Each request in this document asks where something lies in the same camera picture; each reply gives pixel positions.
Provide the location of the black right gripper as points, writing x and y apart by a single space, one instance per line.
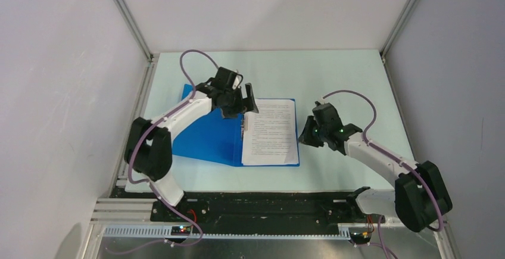
305 137

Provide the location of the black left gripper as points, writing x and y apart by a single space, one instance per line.
233 112

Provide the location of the white paper sheet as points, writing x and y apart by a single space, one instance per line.
270 136

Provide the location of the blue plastic folder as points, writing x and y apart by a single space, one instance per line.
212 138

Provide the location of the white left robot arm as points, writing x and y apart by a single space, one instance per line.
149 148

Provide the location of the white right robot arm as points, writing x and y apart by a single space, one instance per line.
419 196

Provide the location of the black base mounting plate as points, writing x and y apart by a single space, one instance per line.
268 213

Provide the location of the right controller board with leds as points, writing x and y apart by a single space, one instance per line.
360 238

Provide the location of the controller board with leds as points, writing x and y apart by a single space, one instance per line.
181 230
360 238

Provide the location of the left controller board with leds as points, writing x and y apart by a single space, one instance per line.
181 230

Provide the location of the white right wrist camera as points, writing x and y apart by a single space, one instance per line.
320 101

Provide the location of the left aluminium frame post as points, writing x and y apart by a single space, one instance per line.
132 25

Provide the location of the aluminium frame post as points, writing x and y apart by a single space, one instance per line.
132 25
399 25

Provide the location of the grey slotted cable duct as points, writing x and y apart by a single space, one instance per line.
163 232

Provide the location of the right aluminium frame post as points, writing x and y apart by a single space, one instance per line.
399 25

